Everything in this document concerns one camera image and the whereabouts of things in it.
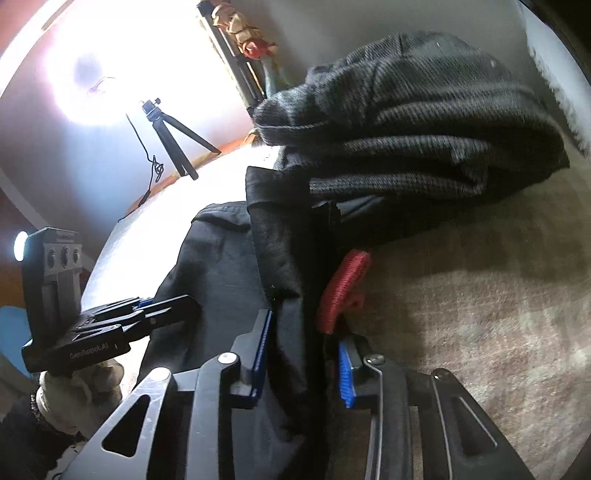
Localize bright ring light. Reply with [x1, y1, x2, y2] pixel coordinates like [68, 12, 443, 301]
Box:
[51, 46, 144, 125]

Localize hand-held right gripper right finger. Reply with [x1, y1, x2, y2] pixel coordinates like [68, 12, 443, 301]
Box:
[337, 335, 539, 480]

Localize green patterned white pillow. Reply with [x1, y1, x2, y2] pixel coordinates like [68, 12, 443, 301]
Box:
[524, 9, 591, 160]

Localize orange wooden bed frame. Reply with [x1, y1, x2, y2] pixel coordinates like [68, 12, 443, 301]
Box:
[122, 136, 252, 213]

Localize small black tripod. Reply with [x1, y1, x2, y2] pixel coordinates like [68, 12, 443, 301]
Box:
[139, 98, 222, 181]

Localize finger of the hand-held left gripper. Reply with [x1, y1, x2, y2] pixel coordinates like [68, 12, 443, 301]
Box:
[71, 294, 202, 344]
[85, 298, 155, 320]

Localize orange fabric ornament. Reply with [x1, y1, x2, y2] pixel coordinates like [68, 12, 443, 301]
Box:
[210, 2, 280, 61]

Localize person's left forearm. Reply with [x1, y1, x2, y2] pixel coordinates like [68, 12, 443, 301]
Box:
[0, 392, 88, 480]

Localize dark beaded bracelet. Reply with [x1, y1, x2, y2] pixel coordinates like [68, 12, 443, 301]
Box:
[28, 390, 49, 423]

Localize person's left hand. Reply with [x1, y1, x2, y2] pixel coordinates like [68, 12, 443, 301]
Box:
[39, 357, 125, 437]

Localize black light cable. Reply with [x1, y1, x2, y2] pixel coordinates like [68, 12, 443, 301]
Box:
[115, 113, 168, 222]

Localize black pants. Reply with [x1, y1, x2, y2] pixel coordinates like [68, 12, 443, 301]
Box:
[136, 164, 416, 480]

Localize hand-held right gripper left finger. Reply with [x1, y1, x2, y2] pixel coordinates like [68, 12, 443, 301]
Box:
[76, 308, 274, 480]

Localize folded dark grey garment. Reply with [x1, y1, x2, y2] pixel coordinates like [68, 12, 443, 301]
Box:
[252, 30, 571, 204]

